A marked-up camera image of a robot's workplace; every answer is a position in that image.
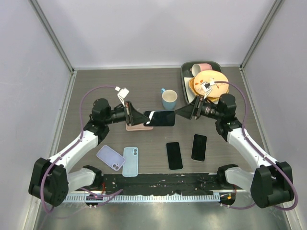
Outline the orange bird plate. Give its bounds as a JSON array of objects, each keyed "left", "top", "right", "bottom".
[{"left": 193, "top": 70, "right": 229, "bottom": 98}]

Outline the light blue phone case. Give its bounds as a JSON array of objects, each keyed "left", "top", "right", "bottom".
[{"left": 122, "top": 147, "right": 139, "bottom": 177}]

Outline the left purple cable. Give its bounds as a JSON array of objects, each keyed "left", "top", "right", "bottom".
[{"left": 39, "top": 85, "right": 118, "bottom": 214}]

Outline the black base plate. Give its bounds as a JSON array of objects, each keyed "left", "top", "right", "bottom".
[{"left": 87, "top": 173, "right": 238, "bottom": 196}]

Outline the white cable duct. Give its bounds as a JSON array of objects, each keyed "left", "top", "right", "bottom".
[{"left": 63, "top": 193, "right": 220, "bottom": 203}]

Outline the purple phone case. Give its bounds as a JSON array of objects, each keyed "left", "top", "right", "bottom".
[{"left": 96, "top": 145, "right": 125, "bottom": 171}]

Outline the pink cup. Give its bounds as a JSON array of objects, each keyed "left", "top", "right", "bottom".
[{"left": 190, "top": 63, "right": 212, "bottom": 77}]

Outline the dark green tray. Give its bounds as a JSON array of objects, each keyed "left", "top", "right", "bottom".
[{"left": 180, "top": 61, "right": 222, "bottom": 103}]

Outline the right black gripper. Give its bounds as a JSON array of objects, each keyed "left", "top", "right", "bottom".
[{"left": 175, "top": 95, "right": 223, "bottom": 121}]

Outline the white square plate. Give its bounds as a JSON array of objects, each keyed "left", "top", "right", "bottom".
[{"left": 184, "top": 77, "right": 219, "bottom": 104}]

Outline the woven yellow plate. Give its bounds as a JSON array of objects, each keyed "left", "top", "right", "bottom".
[{"left": 188, "top": 78, "right": 229, "bottom": 104}]

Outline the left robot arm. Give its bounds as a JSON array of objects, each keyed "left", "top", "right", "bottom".
[{"left": 28, "top": 98, "right": 150, "bottom": 207}]

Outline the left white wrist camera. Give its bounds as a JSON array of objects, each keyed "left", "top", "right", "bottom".
[{"left": 115, "top": 86, "right": 130, "bottom": 105}]

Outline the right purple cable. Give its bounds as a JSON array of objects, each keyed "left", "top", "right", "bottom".
[{"left": 214, "top": 80, "right": 299, "bottom": 211}]

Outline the black phone right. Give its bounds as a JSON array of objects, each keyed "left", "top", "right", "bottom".
[{"left": 191, "top": 134, "right": 207, "bottom": 162}]

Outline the pink phone case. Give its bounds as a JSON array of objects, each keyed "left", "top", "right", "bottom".
[{"left": 125, "top": 123, "right": 153, "bottom": 131}]

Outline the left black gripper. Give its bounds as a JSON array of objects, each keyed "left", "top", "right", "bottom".
[{"left": 104, "top": 101, "right": 150, "bottom": 126}]

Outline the blue mug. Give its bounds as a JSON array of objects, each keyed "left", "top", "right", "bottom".
[{"left": 161, "top": 88, "right": 177, "bottom": 110}]

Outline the blue-edged black phone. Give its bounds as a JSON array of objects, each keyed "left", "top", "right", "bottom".
[{"left": 143, "top": 111, "right": 176, "bottom": 127}]

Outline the black phone middle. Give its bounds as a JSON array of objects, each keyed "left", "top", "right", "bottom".
[{"left": 166, "top": 142, "right": 183, "bottom": 170}]

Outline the purple cable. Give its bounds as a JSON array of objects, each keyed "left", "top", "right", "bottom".
[
  {"left": 214, "top": 80, "right": 299, "bottom": 211},
  {"left": 39, "top": 85, "right": 118, "bottom": 214}
]

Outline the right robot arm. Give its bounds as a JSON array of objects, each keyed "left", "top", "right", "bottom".
[{"left": 175, "top": 94, "right": 298, "bottom": 210}]

